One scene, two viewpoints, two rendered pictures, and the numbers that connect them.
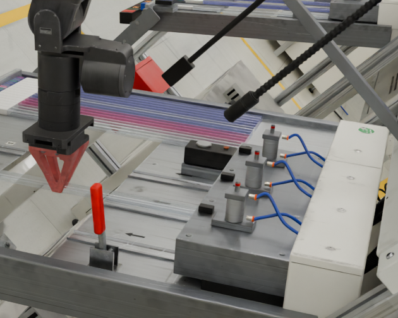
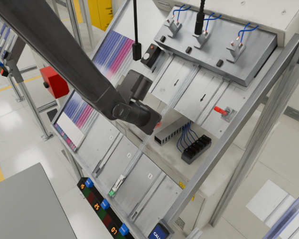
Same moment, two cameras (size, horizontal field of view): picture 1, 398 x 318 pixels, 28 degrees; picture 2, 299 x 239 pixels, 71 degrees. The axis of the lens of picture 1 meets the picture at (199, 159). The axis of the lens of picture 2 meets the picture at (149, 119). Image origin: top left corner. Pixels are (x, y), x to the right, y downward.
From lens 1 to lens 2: 71 cm
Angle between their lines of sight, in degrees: 34
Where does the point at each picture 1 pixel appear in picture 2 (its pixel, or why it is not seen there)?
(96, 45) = (130, 87)
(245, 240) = (252, 50)
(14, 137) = (106, 134)
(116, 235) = (200, 105)
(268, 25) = not seen: hidden behind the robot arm
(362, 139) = not seen: outside the picture
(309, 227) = (258, 19)
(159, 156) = not seen: hidden behind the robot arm
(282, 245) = (260, 34)
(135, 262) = (226, 101)
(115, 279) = (246, 111)
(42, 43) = (124, 115)
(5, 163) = (128, 142)
